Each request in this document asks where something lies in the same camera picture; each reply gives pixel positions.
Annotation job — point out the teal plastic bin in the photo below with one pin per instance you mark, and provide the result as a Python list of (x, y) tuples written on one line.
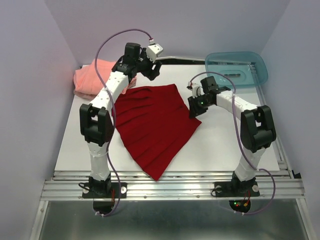
[(246, 69)]

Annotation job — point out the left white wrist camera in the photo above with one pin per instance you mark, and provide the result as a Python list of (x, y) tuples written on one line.
[(153, 51)]

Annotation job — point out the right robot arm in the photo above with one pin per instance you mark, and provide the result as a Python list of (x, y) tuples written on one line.
[(254, 128)]

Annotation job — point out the pink folded skirt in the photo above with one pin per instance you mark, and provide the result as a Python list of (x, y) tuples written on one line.
[(87, 84)]

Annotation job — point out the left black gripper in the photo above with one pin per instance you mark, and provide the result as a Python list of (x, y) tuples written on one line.
[(150, 74)]

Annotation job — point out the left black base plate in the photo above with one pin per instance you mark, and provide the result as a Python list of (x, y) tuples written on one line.
[(113, 192)]

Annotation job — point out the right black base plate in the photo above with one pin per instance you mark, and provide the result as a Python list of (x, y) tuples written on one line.
[(227, 189)]

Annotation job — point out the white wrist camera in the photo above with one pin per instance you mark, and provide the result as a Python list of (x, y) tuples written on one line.
[(153, 51), (195, 88)]

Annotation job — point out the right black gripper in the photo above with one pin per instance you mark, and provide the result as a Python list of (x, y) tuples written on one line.
[(194, 110)]

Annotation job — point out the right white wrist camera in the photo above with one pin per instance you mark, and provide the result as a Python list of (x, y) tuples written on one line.
[(195, 88)]

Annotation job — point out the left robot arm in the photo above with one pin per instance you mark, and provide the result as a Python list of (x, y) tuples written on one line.
[(97, 118)]

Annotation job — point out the red pleated skirt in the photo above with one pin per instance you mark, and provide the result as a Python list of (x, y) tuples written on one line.
[(154, 125)]

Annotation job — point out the aluminium rail frame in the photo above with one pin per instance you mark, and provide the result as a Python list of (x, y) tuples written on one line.
[(178, 206)]

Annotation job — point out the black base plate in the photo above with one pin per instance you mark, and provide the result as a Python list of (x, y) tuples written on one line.
[(227, 189), (113, 192)]

